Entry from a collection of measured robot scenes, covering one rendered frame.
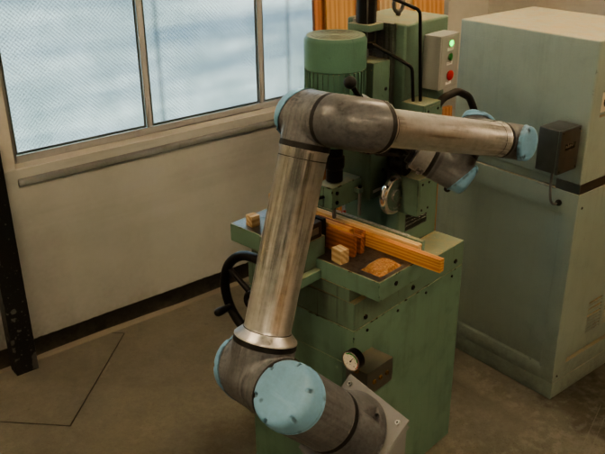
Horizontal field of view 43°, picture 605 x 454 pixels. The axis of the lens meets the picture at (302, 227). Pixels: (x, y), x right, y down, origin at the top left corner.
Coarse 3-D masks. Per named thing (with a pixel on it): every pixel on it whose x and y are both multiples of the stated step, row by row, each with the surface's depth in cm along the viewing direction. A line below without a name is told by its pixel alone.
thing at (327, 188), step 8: (344, 176) 237; (352, 176) 237; (328, 184) 231; (336, 184) 231; (344, 184) 231; (352, 184) 234; (360, 184) 237; (328, 192) 229; (336, 192) 229; (344, 192) 232; (352, 192) 235; (320, 200) 233; (328, 200) 230; (336, 200) 231; (344, 200) 234; (352, 200) 237; (328, 208) 231
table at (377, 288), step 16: (240, 224) 246; (240, 240) 246; (256, 240) 241; (320, 256) 225; (368, 256) 225; (384, 256) 225; (320, 272) 224; (336, 272) 221; (352, 272) 216; (400, 272) 217; (416, 272) 223; (352, 288) 218; (368, 288) 214; (384, 288) 213; (400, 288) 219
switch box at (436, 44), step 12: (432, 36) 226; (444, 36) 225; (456, 36) 229; (432, 48) 227; (444, 48) 226; (456, 48) 231; (432, 60) 228; (444, 60) 228; (456, 60) 233; (432, 72) 229; (444, 72) 230; (432, 84) 231; (444, 84) 231
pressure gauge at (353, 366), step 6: (354, 348) 219; (342, 354) 220; (348, 354) 218; (354, 354) 217; (360, 354) 218; (342, 360) 221; (348, 360) 219; (354, 360) 218; (360, 360) 217; (348, 366) 220; (354, 366) 218; (360, 366) 218; (354, 372) 222
